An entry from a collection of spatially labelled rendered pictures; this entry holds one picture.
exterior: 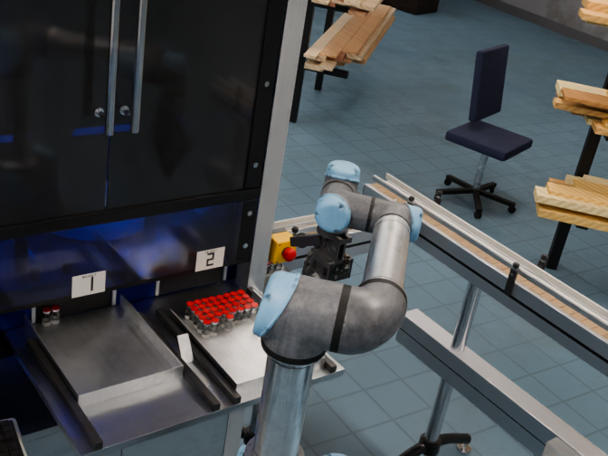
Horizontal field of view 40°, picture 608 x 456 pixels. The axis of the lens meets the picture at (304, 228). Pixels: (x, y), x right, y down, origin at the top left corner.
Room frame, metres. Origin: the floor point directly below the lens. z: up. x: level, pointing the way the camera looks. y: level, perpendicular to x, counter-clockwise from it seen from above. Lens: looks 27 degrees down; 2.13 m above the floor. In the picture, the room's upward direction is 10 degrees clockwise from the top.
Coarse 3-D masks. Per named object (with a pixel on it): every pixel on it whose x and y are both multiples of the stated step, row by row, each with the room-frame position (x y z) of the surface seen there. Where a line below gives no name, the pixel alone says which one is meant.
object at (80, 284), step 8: (96, 272) 1.72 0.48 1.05; (104, 272) 1.73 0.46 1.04; (72, 280) 1.68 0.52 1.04; (80, 280) 1.69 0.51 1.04; (88, 280) 1.70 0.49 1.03; (96, 280) 1.72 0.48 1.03; (104, 280) 1.73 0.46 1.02; (72, 288) 1.68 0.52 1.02; (80, 288) 1.69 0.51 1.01; (88, 288) 1.70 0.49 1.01; (96, 288) 1.72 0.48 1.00; (104, 288) 1.73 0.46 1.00; (72, 296) 1.68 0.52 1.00; (80, 296) 1.69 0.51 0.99
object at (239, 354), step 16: (176, 320) 1.79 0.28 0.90; (192, 336) 1.72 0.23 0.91; (224, 336) 1.79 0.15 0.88; (240, 336) 1.80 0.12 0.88; (256, 336) 1.81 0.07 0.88; (208, 352) 1.66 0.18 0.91; (224, 352) 1.72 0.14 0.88; (240, 352) 1.73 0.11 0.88; (256, 352) 1.74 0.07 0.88; (224, 368) 1.61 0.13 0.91; (240, 368) 1.66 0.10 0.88; (256, 368) 1.67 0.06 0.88; (320, 368) 1.72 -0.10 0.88; (240, 384) 1.56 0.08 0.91; (256, 384) 1.59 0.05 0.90
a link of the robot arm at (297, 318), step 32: (288, 288) 1.17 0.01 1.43; (320, 288) 1.18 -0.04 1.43; (256, 320) 1.15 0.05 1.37; (288, 320) 1.14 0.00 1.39; (320, 320) 1.14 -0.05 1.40; (288, 352) 1.14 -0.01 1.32; (320, 352) 1.17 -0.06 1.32; (288, 384) 1.16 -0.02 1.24; (288, 416) 1.17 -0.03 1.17; (256, 448) 1.20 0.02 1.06; (288, 448) 1.18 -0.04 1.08
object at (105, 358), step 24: (96, 312) 1.79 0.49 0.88; (120, 312) 1.81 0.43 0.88; (48, 336) 1.66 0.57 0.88; (72, 336) 1.68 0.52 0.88; (96, 336) 1.69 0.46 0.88; (120, 336) 1.71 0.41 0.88; (144, 336) 1.73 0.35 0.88; (72, 360) 1.58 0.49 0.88; (96, 360) 1.60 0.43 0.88; (120, 360) 1.61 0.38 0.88; (144, 360) 1.63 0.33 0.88; (168, 360) 1.64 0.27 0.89; (72, 384) 1.50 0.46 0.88; (96, 384) 1.51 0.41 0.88; (120, 384) 1.49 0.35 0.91; (144, 384) 1.53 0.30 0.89
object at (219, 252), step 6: (198, 252) 1.90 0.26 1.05; (204, 252) 1.91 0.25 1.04; (210, 252) 1.92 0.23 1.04; (216, 252) 1.94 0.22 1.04; (222, 252) 1.95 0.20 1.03; (198, 258) 1.90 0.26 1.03; (204, 258) 1.91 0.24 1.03; (210, 258) 1.93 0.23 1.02; (216, 258) 1.94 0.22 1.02; (222, 258) 1.95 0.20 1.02; (198, 264) 1.90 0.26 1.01; (204, 264) 1.92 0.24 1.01; (216, 264) 1.94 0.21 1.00; (222, 264) 1.95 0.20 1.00; (198, 270) 1.90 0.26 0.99
